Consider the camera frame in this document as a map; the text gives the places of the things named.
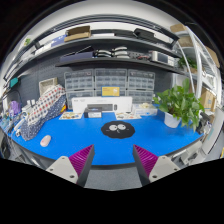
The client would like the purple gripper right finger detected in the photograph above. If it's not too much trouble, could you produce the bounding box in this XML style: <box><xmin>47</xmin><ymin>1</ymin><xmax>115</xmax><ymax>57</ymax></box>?
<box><xmin>133</xmin><ymin>145</ymin><xmax>180</xmax><ymax>186</ymax></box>

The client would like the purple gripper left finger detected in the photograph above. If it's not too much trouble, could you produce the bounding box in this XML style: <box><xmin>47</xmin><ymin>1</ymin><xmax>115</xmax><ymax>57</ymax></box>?
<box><xmin>47</xmin><ymin>145</ymin><xmax>95</xmax><ymax>187</ymax></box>

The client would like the blue desk mat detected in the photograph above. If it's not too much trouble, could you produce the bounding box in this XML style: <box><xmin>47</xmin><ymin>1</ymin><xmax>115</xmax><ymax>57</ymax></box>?
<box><xmin>12</xmin><ymin>112</ymin><xmax>201</xmax><ymax>165</ymax></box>

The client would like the black round face mousepad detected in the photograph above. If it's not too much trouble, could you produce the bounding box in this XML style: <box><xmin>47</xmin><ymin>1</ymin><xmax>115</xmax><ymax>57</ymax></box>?
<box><xmin>101</xmin><ymin>121</ymin><xmax>135</xmax><ymax>139</ymax></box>

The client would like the left sticker sheet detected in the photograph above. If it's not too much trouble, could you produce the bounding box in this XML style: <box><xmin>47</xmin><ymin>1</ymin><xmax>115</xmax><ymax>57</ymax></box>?
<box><xmin>59</xmin><ymin>112</ymin><xmax>83</xmax><ymax>120</ymax></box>

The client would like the sticker sheet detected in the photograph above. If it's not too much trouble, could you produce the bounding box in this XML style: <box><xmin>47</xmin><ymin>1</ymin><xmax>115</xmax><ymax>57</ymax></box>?
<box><xmin>115</xmin><ymin>112</ymin><xmax>141</xmax><ymax>120</ymax></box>
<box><xmin>59</xmin><ymin>112</ymin><xmax>83</xmax><ymax>120</ymax></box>

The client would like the small black box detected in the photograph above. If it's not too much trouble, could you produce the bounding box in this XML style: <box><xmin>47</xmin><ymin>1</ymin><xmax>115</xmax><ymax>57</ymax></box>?
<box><xmin>84</xmin><ymin>107</ymin><xmax>102</xmax><ymax>118</ymax></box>

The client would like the right sticker sheet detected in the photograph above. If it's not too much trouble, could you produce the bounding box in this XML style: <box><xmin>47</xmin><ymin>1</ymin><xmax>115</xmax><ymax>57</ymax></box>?
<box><xmin>115</xmin><ymin>112</ymin><xmax>141</xmax><ymax>120</ymax></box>

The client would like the long white box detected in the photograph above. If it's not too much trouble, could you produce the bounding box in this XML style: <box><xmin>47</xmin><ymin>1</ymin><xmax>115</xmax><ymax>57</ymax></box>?
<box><xmin>71</xmin><ymin>96</ymin><xmax>132</xmax><ymax>113</ymax></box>

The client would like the green potted plant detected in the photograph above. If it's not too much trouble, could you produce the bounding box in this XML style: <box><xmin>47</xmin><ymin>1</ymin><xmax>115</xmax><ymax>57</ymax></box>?
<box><xmin>153</xmin><ymin>78</ymin><xmax>204</xmax><ymax>131</ymax></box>

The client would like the polka dot fabric bag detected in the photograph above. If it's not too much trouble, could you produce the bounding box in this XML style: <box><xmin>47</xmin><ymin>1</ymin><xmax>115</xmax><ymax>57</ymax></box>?
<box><xmin>20</xmin><ymin>84</ymin><xmax>66</xmax><ymax>141</ymax></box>

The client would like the right grey drawer cabinet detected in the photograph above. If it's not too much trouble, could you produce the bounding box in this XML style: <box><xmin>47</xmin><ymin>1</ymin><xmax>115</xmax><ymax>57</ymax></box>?
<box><xmin>126</xmin><ymin>69</ymin><xmax>155</xmax><ymax>104</ymax></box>

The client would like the grey drawer cabinet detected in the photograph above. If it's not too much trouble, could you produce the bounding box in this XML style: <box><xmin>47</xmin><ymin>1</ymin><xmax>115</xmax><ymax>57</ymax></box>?
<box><xmin>126</xmin><ymin>69</ymin><xmax>155</xmax><ymax>104</ymax></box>
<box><xmin>64</xmin><ymin>69</ymin><xmax>94</xmax><ymax>109</ymax></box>
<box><xmin>95</xmin><ymin>68</ymin><xmax>127</xmax><ymax>96</ymax></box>

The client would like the yellow label box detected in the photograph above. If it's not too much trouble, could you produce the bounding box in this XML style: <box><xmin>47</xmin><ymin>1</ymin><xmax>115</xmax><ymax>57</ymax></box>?
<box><xmin>101</xmin><ymin>87</ymin><xmax>120</xmax><ymax>97</ymax></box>

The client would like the left grey drawer cabinet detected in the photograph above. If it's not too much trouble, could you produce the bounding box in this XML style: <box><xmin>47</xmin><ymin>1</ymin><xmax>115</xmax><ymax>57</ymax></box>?
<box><xmin>64</xmin><ymin>69</ymin><xmax>94</xmax><ymax>109</ymax></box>

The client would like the purple bottle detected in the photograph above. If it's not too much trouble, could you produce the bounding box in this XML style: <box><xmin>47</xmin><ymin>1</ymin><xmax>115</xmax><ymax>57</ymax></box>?
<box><xmin>9</xmin><ymin>101</ymin><xmax>21</xmax><ymax>117</ymax></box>

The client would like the cardboard box at right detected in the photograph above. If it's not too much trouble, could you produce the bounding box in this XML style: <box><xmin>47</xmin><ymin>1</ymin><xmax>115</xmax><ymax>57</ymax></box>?
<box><xmin>201</xmin><ymin>88</ymin><xmax>216</xmax><ymax>111</ymax></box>

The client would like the middle grey drawer cabinet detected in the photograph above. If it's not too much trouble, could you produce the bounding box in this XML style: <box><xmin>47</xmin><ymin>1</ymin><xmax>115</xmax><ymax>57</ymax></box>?
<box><xmin>95</xmin><ymin>68</ymin><xmax>127</xmax><ymax>96</ymax></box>

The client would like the white metal rack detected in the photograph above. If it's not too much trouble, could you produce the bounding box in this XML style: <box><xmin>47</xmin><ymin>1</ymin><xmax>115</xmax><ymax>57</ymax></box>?
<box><xmin>170</xmin><ymin>24</ymin><xmax>222</xmax><ymax>110</ymax></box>

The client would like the black metal shelf unit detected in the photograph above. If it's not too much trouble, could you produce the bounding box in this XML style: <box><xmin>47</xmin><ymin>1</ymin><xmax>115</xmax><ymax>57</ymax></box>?
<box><xmin>3</xmin><ymin>13</ymin><xmax>188</xmax><ymax>83</ymax></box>

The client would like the cardboard box on shelf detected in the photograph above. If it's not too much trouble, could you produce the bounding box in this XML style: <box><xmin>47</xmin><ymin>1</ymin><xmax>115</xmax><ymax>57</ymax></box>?
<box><xmin>64</xmin><ymin>26</ymin><xmax>91</xmax><ymax>42</ymax></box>

